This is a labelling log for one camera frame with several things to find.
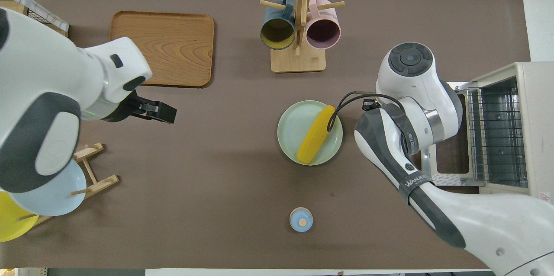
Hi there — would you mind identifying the metal oven rack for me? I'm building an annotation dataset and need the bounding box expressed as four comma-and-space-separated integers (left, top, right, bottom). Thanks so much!
468, 87, 529, 182

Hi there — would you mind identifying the dark blue mug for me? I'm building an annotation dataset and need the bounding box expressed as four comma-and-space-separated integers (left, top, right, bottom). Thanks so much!
260, 0, 297, 51

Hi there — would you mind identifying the wooden plate rack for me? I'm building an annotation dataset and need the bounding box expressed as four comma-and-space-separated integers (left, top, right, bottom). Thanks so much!
26, 142, 119, 227

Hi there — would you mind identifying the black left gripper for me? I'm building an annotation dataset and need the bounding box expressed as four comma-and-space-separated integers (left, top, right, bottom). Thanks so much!
113, 90, 177, 124

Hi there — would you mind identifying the light green plate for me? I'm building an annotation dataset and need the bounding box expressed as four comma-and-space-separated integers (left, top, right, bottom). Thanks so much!
277, 100, 343, 166

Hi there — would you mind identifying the blue service bell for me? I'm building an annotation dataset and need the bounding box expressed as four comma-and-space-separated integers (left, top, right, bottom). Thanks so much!
289, 207, 313, 232

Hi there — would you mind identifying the white toaster oven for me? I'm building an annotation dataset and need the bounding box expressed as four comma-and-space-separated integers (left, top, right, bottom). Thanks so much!
426, 62, 554, 203

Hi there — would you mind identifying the yellow corn cob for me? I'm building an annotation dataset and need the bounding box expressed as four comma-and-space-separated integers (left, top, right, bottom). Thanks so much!
296, 105, 336, 164

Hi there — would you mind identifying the wooden tray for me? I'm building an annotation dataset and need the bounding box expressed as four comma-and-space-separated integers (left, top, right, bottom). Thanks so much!
109, 11, 215, 88

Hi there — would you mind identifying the pink mug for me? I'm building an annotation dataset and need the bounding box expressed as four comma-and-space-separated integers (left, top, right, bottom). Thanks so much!
306, 0, 342, 50

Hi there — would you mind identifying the brown table mat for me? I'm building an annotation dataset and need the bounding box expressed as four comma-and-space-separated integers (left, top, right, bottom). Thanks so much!
0, 0, 531, 270

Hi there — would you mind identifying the wooden mug tree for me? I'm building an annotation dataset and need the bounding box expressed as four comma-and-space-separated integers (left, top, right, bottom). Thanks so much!
260, 0, 345, 73

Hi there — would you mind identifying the glass oven door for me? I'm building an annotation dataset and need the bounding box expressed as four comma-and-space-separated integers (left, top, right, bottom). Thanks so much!
426, 81, 481, 188

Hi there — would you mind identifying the light blue plate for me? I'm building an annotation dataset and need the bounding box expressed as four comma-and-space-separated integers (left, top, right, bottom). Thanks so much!
9, 159, 87, 217

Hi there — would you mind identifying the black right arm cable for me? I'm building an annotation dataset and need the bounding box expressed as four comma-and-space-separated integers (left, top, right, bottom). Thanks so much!
327, 91, 405, 132

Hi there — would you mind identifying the yellow plate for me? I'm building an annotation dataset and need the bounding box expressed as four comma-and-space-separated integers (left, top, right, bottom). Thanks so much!
0, 190, 39, 243

